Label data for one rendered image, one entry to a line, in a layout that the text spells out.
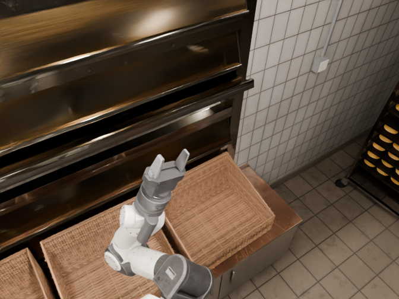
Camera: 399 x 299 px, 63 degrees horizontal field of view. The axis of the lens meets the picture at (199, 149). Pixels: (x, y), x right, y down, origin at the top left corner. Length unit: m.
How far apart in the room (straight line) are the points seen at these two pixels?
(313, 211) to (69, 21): 2.36
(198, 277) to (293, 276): 1.64
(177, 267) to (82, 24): 0.84
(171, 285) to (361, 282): 1.97
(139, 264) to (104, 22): 0.82
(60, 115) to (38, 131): 0.10
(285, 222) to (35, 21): 1.66
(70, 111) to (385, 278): 2.40
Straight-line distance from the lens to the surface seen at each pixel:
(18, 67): 1.20
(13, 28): 1.19
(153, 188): 0.83
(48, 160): 1.28
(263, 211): 1.99
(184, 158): 0.84
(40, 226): 1.73
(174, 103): 1.46
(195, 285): 1.01
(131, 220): 0.94
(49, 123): 1.34
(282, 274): 2.58
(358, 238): 2.93
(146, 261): 1.09
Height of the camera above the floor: 2.32
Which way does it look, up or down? 47 degrees down
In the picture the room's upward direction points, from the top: 1 degrees clockwise
